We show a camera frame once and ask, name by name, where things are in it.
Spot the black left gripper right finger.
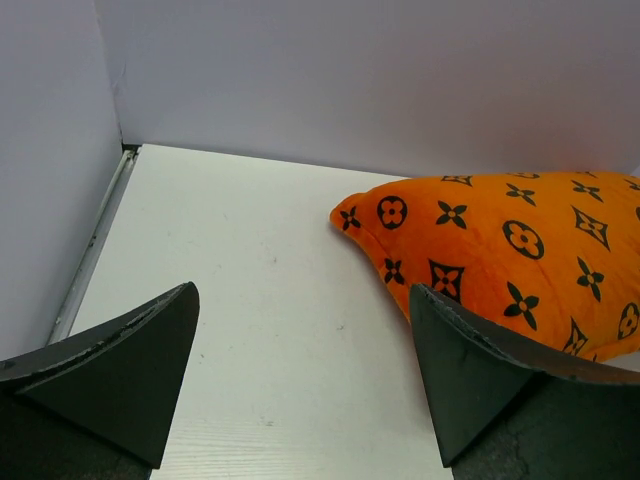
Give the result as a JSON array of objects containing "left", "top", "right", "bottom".
[{"left": 410, "top": 284, "right": 639, "bottom": 479}]

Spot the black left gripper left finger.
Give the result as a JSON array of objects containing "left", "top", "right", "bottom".
[{"left": 1, "top": 282, "right": 200, "bottom": 479}]

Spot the aluminium table edge rail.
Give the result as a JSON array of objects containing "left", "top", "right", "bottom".
[{"left": 46, "top": 145, "right": 140, "bottom": 345}]

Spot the orange patterned pillowcase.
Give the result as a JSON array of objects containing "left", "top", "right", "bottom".
[{"left": 329, "top": 171, "right": 639, "bottom": 362}]

